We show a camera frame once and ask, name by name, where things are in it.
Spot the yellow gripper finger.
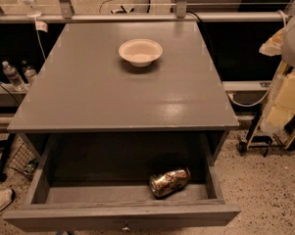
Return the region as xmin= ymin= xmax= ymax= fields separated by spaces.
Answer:
xmin=259 ymin=28 xmax=284 ymax=57
xmin=260 ymin=62 xmax=295 ymax=135

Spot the crushed orange soda can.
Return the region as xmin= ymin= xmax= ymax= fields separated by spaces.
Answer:
xmin=149 ymin=167 xmax=191 ymax=198

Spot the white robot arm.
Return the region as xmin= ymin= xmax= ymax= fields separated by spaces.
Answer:
xmin=259 ymin=15 xmax=295 ymax=135

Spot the open grey top drawer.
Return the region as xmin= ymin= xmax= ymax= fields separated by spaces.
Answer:
xmin=3 ymin=132 xmax=242 ymax=233

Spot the white paper bowl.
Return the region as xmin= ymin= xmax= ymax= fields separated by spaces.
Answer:
xmin=119 ymin=39 xmax=163 ymax=68

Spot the grey wooden cabinet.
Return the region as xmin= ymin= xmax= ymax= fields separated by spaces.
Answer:
xmin=8 ymin=22 xmax=238 ymax=154

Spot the clear water bottle right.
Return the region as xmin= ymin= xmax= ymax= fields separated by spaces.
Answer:
xmin=21 ymin=60 xmax=37 ymax=84

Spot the clear water bottle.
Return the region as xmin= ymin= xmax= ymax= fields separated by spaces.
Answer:
xmin=21 ymin=60 xmax=37 ymax=84
xmin=2 ymin=61 xmax=25 ymax=92

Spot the white webcam on stand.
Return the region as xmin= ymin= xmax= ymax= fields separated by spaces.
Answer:
xmin=21 ymin=0 xmax=41 ymax=20

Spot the clear water bottle left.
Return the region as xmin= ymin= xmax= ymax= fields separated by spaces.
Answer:
xmin=2 ymin=61 xmax=25 ymax=92

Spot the white cable right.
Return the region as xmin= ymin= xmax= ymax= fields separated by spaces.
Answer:
xmin=227 ymin=61 xmax=283 ymax=109

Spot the metal frame rail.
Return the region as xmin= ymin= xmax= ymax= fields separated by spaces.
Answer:
xmin=0 ymin=11 xmax=290 ymax=24

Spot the yellow wooden frame cart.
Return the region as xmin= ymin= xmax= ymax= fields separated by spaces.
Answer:
xmin=237 ymin=111 xmax=295 ymax=157

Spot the black wire basket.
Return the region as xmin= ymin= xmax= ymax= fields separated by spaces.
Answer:
xmin=8 ymin=143 xmax=39 ymax=179

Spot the black cable left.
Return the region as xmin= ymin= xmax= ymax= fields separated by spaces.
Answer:
xmin=0 ymin=78 xmax=22 ymax=107

